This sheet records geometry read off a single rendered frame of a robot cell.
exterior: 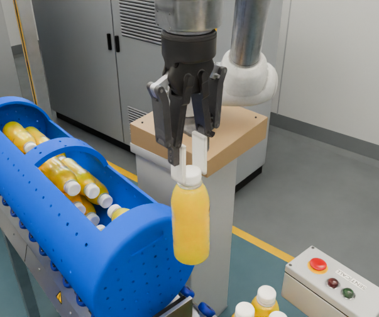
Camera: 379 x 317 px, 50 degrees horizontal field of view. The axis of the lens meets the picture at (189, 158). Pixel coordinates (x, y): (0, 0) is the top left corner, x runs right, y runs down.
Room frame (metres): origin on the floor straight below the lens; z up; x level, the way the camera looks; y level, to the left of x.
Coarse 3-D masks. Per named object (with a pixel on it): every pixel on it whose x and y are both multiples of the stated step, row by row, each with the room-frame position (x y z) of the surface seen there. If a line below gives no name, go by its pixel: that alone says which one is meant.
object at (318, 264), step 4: (312, 260) 0.66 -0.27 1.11; (316, 260) 0.66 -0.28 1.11; (320, 260) 0.66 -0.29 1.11; (312, 264) 0.65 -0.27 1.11; (316, 264) 0.65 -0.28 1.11; (320, 264) 0.65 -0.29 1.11; (324, 264) 0.65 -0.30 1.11; (316, 268) 0.64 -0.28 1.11; (320, 268) 0.64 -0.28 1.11; (324, 268) 0.64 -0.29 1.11
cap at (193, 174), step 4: (188, 168) 0.56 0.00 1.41; (192, 168) 0.56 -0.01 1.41; (196, 168) 0.56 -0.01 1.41; (188, 172) 0.55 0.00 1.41; (192, 172) 0.55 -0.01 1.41; (196, 172) 0.55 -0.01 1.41; (200, 172) 0.55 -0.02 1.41; (188, 176) 0.54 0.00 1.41; (192, 176) 0.54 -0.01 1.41; (196, 176) 0.54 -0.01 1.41; (200, 176) 0.55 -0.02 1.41; (188, 180) 0.54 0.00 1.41; (192, 180) 0.54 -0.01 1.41; (196, 180) 0.54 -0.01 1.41; (200, 180) 0.55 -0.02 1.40; (188, 184) 0.54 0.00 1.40; (192, 184) 0.54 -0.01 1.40; (196, 184) 0.54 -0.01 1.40
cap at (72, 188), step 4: (68, 184) 0.90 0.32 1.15; (72, 184) 0.89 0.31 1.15; (76, 184) 0.90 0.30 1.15; (68, 188) 0.89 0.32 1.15; (72, 188) 0.89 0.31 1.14; (76, 188) 0.90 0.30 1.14; (80, 188) 0.91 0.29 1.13; (68, 192) 0.88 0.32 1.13; (72, 192) 0.89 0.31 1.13; (76, 192) 0.90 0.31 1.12
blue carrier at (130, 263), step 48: (0, 144) 1.03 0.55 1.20; (48, 144) 0.97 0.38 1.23; (0, 192) 0.96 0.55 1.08; (48, 192) 0.79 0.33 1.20; (144, 192) 0.89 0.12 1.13; (48, 240) 0.70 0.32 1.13; (96, 240) 0.62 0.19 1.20; (144, 240) 0.63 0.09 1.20; (96, 288) 0.55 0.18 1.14; (144, 288) 0.62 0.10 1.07
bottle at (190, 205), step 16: (176, 192) 0.54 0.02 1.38; (192, 192) 0.53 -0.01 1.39; (176, 208) 0.53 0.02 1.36; (192, 208) 0.52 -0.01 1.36; (208, 208) 0.54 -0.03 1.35; (176, 224) 0.53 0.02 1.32; (192, 224) 0.52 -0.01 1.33; (208, 224) 0.54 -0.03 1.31; (176, 240) 0.53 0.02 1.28; (192, 240) 0.52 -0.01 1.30; (208, 240) 0.54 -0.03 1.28; (176, 256) 0.53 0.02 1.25; (192, 256) 0.52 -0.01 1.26; (208, 256) 0.54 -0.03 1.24
